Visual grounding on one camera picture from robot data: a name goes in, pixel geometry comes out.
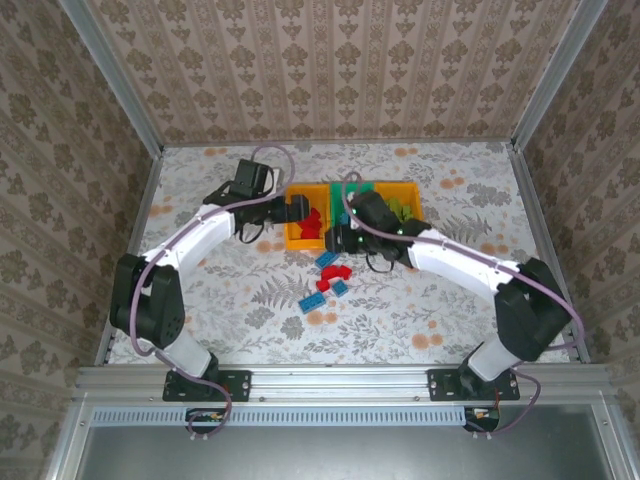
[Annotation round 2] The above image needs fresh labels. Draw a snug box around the thin black right gripper cable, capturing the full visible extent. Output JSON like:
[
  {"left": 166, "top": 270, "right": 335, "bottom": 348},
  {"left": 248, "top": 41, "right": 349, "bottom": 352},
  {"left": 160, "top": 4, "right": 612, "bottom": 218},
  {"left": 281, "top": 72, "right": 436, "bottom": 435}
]
[{"left": 364, "top": 252, "right": 397, "bottom": 274}]

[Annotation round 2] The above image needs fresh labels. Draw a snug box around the slotted cable duct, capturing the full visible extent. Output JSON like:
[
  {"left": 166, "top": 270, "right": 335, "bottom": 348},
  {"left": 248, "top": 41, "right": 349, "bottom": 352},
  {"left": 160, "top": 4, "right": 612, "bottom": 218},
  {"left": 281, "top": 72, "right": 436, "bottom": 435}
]
[{"left": 89, "top": 405, "right": 504, "bottom": 428}]

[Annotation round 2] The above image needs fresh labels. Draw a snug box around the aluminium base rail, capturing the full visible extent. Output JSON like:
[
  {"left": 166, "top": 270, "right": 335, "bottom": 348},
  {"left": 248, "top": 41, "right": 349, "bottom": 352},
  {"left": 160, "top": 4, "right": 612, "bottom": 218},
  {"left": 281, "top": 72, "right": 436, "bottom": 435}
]
[{"left": 73, "top": 363, "right": 615, "bottom": 401}]

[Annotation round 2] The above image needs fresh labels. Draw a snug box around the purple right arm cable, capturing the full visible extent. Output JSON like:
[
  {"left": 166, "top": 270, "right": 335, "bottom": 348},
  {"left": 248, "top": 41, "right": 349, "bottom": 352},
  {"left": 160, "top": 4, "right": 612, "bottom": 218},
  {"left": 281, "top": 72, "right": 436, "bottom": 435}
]
[{"left": 342, "top": 172, "right": 587, "bottom": 441}]

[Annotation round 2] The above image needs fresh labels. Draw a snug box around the thin aluminium wall rail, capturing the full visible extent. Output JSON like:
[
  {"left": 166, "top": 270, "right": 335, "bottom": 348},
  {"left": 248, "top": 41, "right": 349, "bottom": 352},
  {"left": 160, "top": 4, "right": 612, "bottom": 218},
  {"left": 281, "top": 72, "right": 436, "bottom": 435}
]
[{"left": 160, "top": 138, "right": 516, "bottom": 148}]

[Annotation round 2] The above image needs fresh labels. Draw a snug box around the thin black left gripper cable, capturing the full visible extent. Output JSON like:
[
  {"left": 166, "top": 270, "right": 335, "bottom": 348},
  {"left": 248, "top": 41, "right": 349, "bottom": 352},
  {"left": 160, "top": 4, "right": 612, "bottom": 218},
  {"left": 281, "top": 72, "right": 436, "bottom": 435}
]
[{"left": 234, "top": 222, "right": 267, "bottom": 246}]

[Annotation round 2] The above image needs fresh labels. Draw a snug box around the grey metal panel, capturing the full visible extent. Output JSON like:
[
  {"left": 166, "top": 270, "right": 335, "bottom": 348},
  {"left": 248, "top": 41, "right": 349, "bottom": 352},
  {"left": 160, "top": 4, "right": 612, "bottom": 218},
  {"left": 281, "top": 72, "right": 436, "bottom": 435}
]
[{"left": 47, "top": 404, "right": 640, "bottom": 480}]

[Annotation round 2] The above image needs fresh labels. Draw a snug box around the orange plastic bin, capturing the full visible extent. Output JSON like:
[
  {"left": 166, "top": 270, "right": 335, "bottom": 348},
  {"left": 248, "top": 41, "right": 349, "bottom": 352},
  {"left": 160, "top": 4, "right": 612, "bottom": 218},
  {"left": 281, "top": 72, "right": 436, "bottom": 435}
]
[
  {"left": 283, "top": 183, "right": 334, "bottom": 251},
  {"left": 372, "top": 182, "right": 426, "bottom": 226}
]

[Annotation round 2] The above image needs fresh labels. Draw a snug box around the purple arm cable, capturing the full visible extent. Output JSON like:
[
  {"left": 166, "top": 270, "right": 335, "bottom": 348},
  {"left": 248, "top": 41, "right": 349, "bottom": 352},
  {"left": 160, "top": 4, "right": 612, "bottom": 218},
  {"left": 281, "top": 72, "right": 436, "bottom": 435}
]
[
  {"left": 342, "top": 172, "right": 587, "bottom": 441},
  {"left": 128, "top": 143, "right": 297, "bottom": 442}
]

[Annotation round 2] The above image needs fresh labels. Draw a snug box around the green plastic bin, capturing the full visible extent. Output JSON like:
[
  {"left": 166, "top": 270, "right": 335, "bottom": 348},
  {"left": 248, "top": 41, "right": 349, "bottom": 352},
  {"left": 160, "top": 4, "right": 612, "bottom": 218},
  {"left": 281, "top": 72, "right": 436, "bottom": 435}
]
[{"left": 327, "top": 182, "right": 379, "bottom": 231}]

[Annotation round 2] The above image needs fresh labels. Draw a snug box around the aluminium side rail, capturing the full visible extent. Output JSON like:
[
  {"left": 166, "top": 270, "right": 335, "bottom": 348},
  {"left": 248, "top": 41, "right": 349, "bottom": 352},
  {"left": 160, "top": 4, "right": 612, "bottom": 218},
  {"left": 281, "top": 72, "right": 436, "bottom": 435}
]
[
  {"left": 93, "top": 145, "right": 165, "bottom": 366},
  {"left": 508, "top": 143, "right": 592, "bottom": 365}
]

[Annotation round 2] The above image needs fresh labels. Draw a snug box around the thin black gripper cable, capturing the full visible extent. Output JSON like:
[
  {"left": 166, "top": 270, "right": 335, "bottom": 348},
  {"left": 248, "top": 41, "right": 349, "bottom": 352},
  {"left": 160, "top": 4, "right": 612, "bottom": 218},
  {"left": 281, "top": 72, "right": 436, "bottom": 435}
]
[
  {"left": 364, "top": 252, "right": 397, "bottom": 274},
  {"left": 234, "top": 222, "right": 267, "bottom": 246}
]

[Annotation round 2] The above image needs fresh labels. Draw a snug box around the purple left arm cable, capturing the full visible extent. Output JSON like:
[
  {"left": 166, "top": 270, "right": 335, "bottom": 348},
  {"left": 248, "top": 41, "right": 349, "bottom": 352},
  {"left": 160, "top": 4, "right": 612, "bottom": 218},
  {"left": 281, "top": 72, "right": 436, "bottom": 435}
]
[{"left": 128, "top": 143, "right": 297, "bottom": 442}]

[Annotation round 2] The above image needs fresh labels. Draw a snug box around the black connector board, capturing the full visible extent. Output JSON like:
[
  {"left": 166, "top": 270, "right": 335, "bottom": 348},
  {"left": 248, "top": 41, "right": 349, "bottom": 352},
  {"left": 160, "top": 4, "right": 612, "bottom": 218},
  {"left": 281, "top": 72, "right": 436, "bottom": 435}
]
[
  {"left": 184, "top": 406, "right": 232, "bottom": 435},
  {"left": 462, "top": 405, "right": 502, "bottom": 434}
]

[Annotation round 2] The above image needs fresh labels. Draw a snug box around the aluminium frame post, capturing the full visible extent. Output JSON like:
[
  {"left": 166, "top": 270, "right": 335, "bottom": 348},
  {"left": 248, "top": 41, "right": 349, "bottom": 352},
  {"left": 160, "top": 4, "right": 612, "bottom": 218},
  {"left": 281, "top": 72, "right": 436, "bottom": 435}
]
[
  {"left": 57, "top": 0, "right": 165, "bottom": 154},
  {"left": 510, "top": 0, "right": 610, "bottom": 151}
]

